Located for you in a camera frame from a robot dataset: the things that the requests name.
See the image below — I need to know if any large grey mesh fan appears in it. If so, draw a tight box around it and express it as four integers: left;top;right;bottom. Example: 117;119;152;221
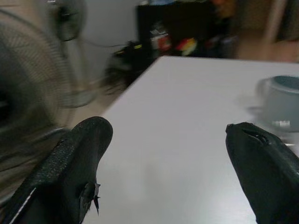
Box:
0;9;78;207

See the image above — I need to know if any black bag with yellow label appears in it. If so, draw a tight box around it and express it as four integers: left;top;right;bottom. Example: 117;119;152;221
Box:
104;41;159;94

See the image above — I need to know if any black shelf unit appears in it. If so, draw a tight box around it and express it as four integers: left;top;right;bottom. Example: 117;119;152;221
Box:
136;0;239;59

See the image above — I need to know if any red and white box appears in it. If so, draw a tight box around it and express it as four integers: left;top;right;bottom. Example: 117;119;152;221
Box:
149;28;171;51

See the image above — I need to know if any black pedestal fan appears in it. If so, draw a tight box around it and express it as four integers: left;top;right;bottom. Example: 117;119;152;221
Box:
54;0;99;109

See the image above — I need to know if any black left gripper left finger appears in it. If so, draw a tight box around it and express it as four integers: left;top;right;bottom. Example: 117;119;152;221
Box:
0;116;114;224

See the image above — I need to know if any white table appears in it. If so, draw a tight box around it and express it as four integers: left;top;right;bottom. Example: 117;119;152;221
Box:
77;55;299;224

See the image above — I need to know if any grey ceramic cup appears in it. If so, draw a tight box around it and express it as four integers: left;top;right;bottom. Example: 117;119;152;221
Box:
255;75;299;133

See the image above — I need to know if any red yellow green toy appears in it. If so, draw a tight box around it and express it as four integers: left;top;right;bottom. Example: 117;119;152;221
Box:
176;37;198;56

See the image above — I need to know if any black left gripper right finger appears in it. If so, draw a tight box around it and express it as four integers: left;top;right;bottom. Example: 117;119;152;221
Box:
225;121;299;224

